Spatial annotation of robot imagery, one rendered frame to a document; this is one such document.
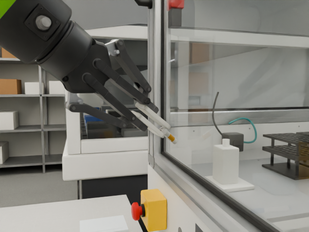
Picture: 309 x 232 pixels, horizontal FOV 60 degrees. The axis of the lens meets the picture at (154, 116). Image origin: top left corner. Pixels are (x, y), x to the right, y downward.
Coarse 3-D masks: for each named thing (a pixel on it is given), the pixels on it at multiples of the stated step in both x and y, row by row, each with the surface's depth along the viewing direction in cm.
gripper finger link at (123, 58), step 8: (112, 40) 40; (120, 40) 39; (120, 48) 39; (120, 56) 40; (128, 56) 40; (120, 64) 42; (128, 64) 41; (128, 72) 42; (136, 72) 42; (136, 80) 43; (144, 80) 43; (144, 88) 43
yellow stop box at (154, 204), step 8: (144, 192) 63; (152, 192) 63; (160, 192) 63; (144, 200) 61; (152, 200) 59; (160, 200) 59; (144, 208) 61; (152, 208) 58; (160, 208) 59; (144, 216) 61; (152, 216) 58; (160, 216) 59; (144, 224) 61; (152, 224) 59; (160, 224) 59
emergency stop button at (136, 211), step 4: (132, 204) 61; (136, 204) 60; (132, 208) 60; (136, 208) 60; (140, 208) 61; (132, 212) 60; (136, 212) 59; (140, 212) 60; (132, 216) 60; (136, 216) 59
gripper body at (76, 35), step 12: (72, 24) 34; (72, 36) 33; (84, 36) 34; (60, 48) 32; (72, 48) 33; (84, 48) 34; (96, 48) 37; (36, 60) 35; (48, 60) 33; (60, 60) 33; (72, 60) 33; (84, 60) 37; (108, 60) 39; (48, 72) 36; (60, 72) 34; (72, 72) 36; (84, 72) 37; (96, 72) 38; (72, 84) 37; (84, 84) 38
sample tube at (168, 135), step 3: (159, 129) 49; (162, 129) 48; (165, 129) 48; (162, 132) 48; (165, 132) 48; (168, 132) 49; (165, 135) 49; (168, 135) 49; (171, 135) 49; (168, 138) 49; (171, 138) 49; (174, 138) 50; (171, 141) 50; (174, 141) 50
